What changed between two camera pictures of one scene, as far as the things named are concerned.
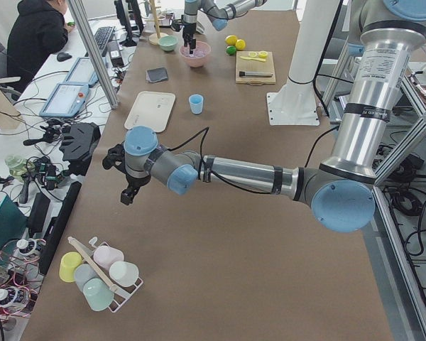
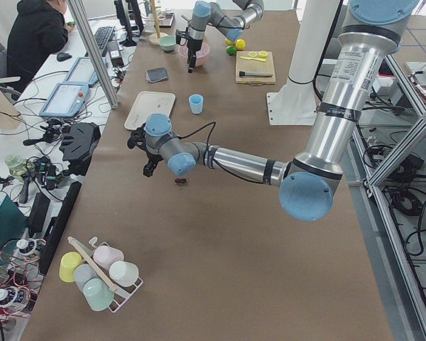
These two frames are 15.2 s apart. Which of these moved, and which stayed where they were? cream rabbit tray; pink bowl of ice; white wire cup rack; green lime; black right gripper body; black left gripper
Moved: black left gripper; black right gripper body
Stayed: cream rabbit tray; white wire cup rack; pink bowl of ice; green lime
